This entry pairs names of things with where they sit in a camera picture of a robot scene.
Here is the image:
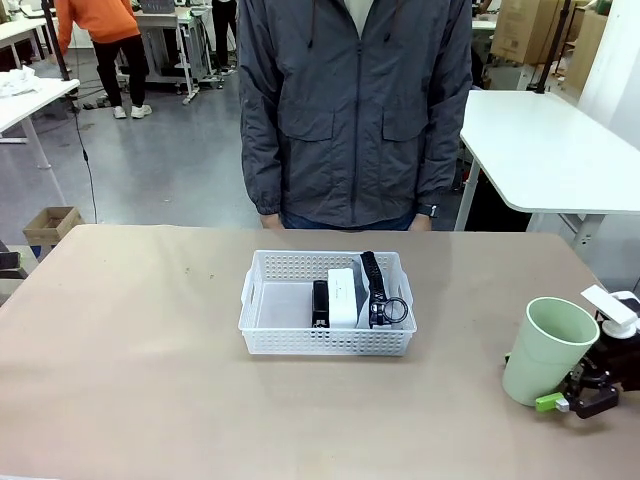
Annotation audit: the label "white background table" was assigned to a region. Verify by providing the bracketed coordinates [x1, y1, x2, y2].
[0, 14, 64, 72]

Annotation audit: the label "black stand pole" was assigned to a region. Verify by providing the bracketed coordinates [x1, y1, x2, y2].
[40, 0, 72, 82]
[531, 0, 572, 96]

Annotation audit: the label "white frame desk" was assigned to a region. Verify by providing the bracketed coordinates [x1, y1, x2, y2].
[133, 4, 227, 106]

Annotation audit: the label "thin black cable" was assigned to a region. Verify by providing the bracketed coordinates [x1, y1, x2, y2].
[72, 98, 100, 224]

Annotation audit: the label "person in orange hoodie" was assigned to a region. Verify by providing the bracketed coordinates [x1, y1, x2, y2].
[53, 0, 154, 120]

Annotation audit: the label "crumpled white cloth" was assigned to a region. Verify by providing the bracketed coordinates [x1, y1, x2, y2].
[0, 67, 43, 99]

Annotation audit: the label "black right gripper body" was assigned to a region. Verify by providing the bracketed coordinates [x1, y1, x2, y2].
[567, 310, 640, 392]

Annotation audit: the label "small open cardboard box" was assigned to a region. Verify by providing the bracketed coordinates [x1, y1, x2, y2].
[22, 206, 84, 262]

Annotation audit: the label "white table with cloth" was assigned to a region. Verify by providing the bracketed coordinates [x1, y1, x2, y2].
[0, 77, 82, 171]

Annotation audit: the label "black strap with ring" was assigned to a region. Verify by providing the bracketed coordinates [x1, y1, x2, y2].
[359, 250, 410, 330]

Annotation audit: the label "person in black clothes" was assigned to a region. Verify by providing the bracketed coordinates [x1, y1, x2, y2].
[210, 0, 239, 77]

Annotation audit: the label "white rectangular box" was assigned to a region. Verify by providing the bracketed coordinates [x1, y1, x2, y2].
[326, 268, 362, 331]

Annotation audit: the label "large brown cardboard box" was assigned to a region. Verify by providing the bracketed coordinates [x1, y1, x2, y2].
[491, 0, 577, 65]

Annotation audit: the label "pale green plastic cup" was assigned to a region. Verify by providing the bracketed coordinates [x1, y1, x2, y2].
[501, 296, 601, 408]

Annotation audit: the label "black stapler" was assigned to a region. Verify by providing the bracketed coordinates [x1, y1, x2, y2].
[311, 279, 331, 329]

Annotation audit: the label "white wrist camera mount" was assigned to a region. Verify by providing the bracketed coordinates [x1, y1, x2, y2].
[579, 284, 640, 342]

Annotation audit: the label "blue jeans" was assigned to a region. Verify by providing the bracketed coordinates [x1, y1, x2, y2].
[279, 209, 419, 232]

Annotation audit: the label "tall brown cardboard box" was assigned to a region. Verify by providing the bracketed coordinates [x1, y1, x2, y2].
[563, 8, 611, 92]

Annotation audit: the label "white perforated plastic basket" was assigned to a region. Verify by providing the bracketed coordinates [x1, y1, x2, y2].
[237, 249, 418, 359]

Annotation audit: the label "large white table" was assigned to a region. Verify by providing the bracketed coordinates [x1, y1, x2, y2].
[453, 89, 640, 251]

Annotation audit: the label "black box-shaped object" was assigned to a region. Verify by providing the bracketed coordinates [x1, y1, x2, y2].
[0, 239, 25, 281]

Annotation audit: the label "person in grey jacket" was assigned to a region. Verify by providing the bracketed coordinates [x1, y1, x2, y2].
[237, 0, 474, 230]

